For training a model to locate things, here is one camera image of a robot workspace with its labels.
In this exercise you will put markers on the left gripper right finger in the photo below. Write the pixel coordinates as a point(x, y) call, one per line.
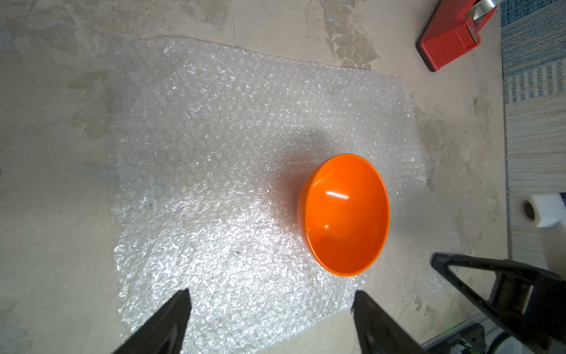
point(377, 331)

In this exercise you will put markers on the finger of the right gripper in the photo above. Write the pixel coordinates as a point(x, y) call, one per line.
point(527, 302)

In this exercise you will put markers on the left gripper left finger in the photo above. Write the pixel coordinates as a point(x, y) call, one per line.
point(164, 332)

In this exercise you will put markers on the orange plastic bowl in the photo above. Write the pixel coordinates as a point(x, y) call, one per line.
point(344, 214)

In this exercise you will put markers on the clear bubble wrap sheet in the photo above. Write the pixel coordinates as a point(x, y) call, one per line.
point(212, 145)

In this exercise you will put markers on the red tape dispenser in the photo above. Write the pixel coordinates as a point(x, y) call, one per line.
point(453, 30)

